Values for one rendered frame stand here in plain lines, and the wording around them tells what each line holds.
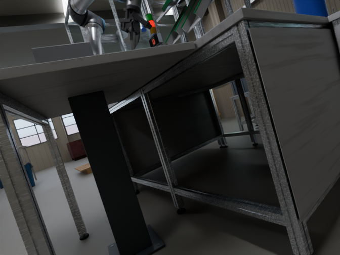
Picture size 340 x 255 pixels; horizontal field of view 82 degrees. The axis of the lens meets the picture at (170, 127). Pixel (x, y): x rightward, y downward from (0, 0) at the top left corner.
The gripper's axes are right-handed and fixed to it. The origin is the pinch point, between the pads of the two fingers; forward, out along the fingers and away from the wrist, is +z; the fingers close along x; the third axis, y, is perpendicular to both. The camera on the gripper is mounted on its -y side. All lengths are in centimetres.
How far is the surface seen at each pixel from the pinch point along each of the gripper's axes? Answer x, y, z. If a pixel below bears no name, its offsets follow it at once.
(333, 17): -28, -94, -24
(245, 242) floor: 14, -72, 80
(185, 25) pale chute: -3.7, -26.6, -12.8
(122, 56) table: 41.7, -22.7, 10.7
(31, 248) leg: 67, -16, 64
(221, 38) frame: 25, -50, 0
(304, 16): -6, -78, -17
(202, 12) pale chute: 3.8, -36.4, -15.9
